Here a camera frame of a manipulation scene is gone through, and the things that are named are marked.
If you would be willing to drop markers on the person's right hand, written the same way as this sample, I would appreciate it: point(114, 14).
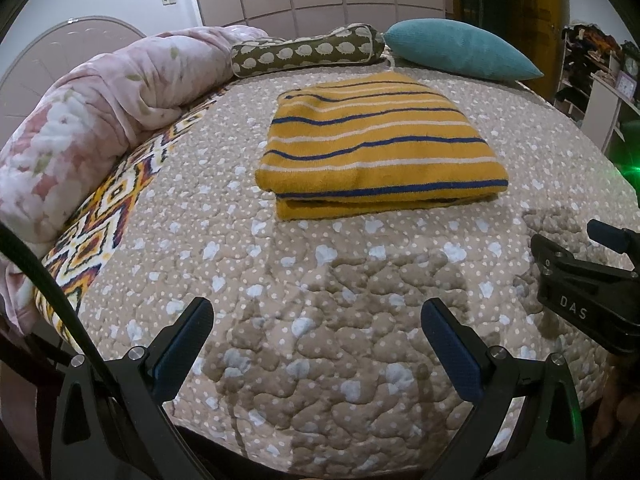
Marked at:
point(622, 415)

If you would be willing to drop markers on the geometric patterned blanket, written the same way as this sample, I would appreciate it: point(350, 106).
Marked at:
point(100, 220)

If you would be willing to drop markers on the pink rounded headboard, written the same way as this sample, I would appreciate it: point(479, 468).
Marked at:
point(50, 45)

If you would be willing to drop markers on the olive white-patterned bolster pillow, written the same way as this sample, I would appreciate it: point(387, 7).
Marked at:
point(310, 52)

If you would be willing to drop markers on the wooden door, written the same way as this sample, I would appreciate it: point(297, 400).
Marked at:
point(540, 20)

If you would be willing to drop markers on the teal pillow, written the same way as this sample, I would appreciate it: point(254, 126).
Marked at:
point(450, 45)

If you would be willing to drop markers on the beige dotted quilted bedspread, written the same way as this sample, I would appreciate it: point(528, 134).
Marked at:
point(300, 270)

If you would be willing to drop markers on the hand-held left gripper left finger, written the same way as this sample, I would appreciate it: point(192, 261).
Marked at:
point(180, 355)

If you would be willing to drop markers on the round clock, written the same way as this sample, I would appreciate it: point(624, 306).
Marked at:
point(631, 66)

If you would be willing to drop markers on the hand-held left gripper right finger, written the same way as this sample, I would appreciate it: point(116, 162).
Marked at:
point(450, 350)

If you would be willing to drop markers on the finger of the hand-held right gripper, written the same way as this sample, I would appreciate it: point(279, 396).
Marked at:
point(555, 257)
point(612, 237)

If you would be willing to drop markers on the yellow striped sweater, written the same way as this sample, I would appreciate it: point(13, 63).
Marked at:
point(375, 150)

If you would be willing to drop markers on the white shelf unit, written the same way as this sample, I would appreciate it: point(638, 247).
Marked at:
point(607, 105)

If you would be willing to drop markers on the small pink clock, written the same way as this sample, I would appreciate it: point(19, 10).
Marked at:
point(625, 83)

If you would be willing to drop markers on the pink floral blanket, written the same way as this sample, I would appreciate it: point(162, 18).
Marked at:
point(100, 110)

